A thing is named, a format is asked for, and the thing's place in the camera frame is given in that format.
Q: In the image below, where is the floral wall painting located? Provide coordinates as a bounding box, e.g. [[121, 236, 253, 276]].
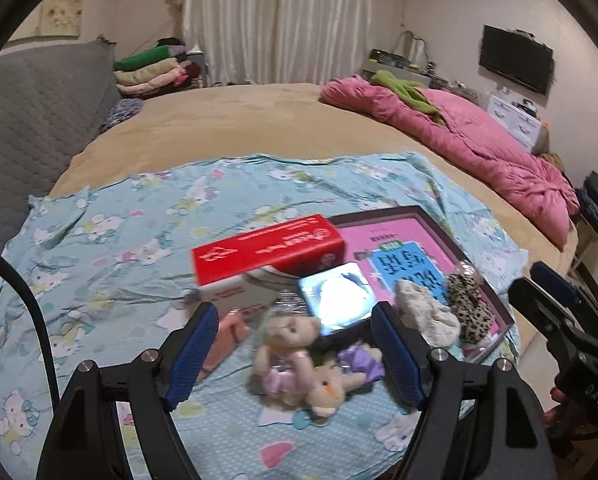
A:
[[39, 0, 87, 41]]

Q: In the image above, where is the beige round bed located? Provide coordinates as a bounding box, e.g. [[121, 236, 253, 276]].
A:
[[49, 81, 580, 271]]

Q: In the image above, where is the teddy bear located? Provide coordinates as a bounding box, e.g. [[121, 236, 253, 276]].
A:
[[251, 302, 322, 401], [304, 342, 385, 418]]

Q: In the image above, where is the peach towel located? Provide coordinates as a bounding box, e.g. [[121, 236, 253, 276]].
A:
[[199, 312, 250, 381]]

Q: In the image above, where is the white curtain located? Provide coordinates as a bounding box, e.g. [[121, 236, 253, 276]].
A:
[[181, 0, 380, 86]]

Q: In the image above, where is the leopard print scrunchie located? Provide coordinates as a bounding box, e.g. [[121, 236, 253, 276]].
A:
[[446, 272, 495, 346]]

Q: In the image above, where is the dark clothes pile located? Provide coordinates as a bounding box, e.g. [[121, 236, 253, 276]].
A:
[[576, 170, 598, 236]]

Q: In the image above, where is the white floral scrunchie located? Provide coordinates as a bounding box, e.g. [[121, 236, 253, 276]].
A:
[[395, 280, 461, 346]]

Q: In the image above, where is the black cable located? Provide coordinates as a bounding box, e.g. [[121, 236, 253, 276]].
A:
[[0, 242, 60, 411]]

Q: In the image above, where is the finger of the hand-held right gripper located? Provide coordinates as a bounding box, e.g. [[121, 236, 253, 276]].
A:
[[508, 277, 580, 357], [532, 260, 589, 322]]

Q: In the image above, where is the grey quilted headboard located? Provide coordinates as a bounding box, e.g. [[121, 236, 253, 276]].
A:
[[0, 40, 124, 281]]

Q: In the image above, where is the shallow box with pink inside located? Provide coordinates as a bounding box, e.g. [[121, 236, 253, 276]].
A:
[[329, 205, 516, 365]]

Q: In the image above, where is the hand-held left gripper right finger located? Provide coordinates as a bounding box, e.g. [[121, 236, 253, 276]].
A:
[[370, 302, 552, 480]]

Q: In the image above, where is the stack of folded clothes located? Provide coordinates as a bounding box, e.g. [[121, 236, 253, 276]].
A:
[[111, 37, 207, 98]]

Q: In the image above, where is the light blue cartoon printed blanket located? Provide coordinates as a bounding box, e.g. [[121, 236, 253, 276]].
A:
[[0, 152, 530, 480]]

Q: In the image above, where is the black wall television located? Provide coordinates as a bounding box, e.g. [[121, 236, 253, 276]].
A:
[[479, 24, 555, 96]]

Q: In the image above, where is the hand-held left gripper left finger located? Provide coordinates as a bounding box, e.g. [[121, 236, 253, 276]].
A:
[[36, 301, 221, 480]]

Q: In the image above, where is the arched mirror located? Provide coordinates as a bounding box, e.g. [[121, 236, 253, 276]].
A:
[[394, 30, 430, 68]]

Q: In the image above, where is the green cloth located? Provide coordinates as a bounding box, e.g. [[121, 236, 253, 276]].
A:
[[369, 70, 447, 126]]

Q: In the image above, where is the red and white box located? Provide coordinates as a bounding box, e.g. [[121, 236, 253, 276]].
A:
[[191, 214, 347, 326]]

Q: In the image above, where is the white drawer cabinet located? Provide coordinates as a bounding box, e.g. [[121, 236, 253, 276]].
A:
[[484, 87, 550, 153]]

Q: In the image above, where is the dark patterned cloth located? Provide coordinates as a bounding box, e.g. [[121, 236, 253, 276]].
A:
[[101, 97, 144, 133]]

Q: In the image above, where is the cluttered dresser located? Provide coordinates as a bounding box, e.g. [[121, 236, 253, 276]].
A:
[[361, 47, 480, 102]]

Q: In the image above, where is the pink quilt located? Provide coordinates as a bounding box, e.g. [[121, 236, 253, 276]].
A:
[[319, 74, 581, 248]]

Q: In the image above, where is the dark blue box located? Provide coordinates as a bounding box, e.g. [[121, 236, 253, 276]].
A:
[[298, 261, 377, 337]]

